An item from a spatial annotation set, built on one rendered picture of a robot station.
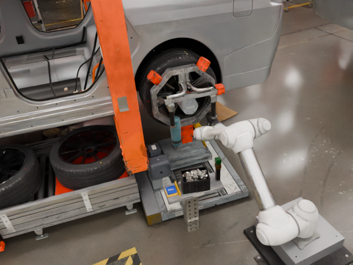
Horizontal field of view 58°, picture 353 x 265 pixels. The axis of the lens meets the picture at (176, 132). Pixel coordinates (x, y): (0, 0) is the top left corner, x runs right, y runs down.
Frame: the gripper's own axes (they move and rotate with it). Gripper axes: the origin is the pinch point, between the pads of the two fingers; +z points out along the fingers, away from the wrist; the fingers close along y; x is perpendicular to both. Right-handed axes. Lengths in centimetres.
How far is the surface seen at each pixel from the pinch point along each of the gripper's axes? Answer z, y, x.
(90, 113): 11, -57, 81
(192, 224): -69, -67, -11
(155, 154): -10, -55, 19
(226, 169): -19, -32, -48
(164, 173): -27, -59, 11
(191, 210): -69, -55, 1
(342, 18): 92, 168, -130
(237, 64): 10.5, 48.2, 1.1
